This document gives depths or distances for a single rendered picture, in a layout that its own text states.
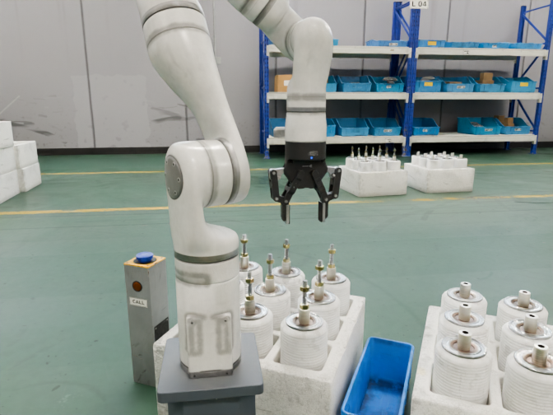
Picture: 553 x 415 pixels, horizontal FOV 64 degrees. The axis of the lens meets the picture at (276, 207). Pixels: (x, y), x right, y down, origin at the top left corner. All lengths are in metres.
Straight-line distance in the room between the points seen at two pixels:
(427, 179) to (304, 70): 2.83
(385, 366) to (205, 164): 0.77
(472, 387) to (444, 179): 2.82
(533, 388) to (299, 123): 0.58
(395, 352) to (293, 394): 0.34
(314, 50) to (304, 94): 0.07
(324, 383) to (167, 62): 0.61
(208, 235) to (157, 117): 5.59
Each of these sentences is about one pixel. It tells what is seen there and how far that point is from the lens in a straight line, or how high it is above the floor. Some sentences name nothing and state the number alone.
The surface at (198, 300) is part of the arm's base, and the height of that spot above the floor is 0.42.
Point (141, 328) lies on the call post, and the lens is 1.14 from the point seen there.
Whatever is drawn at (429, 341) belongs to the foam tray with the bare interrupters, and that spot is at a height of 0.18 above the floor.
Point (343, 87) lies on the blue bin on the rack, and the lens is 5.62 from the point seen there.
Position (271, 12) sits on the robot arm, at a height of 0.82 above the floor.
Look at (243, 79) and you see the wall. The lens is 6.13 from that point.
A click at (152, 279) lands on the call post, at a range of 1.08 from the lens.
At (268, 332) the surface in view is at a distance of 0.95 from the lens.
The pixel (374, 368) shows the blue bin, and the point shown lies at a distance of 1.19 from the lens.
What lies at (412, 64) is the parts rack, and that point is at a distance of 5.92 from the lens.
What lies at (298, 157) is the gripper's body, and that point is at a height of 0.59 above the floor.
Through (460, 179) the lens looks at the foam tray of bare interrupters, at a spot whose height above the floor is 0.10.
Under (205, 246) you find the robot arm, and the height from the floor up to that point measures 0.50.
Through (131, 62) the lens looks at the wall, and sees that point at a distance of 6.21.
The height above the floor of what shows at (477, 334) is 0.24.
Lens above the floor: 0.68
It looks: 14 degrees down
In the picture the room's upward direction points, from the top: straight up
